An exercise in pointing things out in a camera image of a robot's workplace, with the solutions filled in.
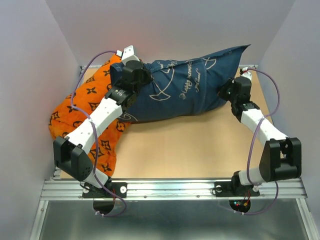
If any blue pillowcase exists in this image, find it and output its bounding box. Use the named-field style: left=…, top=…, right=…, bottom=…
left=120, top=45, right=248, bottom=123

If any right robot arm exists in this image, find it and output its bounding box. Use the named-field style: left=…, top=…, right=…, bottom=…
left=218, top=75, right=302, bottom=195

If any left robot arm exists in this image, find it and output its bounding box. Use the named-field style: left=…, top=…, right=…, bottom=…
left=53, top=59, right=153, bottom=197

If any orange patterned blanket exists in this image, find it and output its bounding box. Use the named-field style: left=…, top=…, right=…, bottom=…
left=47, top=54, right=132, bottom=179

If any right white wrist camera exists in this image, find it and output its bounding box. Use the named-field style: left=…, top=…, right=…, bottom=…
left=239, top=67, right=252, bottom=81

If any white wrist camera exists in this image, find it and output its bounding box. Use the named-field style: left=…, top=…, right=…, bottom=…
left=239, top=67, right=252, bottom=81
left=116, top=45, right=140, bottom=65

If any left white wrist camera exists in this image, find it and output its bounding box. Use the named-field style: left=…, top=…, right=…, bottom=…
left=116, top=45, right=140, bottom=65

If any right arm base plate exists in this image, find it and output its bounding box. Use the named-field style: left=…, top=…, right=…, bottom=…
left=211, top=181, right=260, bottom=198

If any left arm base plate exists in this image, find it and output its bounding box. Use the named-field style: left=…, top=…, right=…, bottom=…
left=80, top=182, right=128, bottom=199

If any aluminium front rail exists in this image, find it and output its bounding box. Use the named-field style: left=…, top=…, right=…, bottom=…
left=40, top=178, right=307, bottom=202

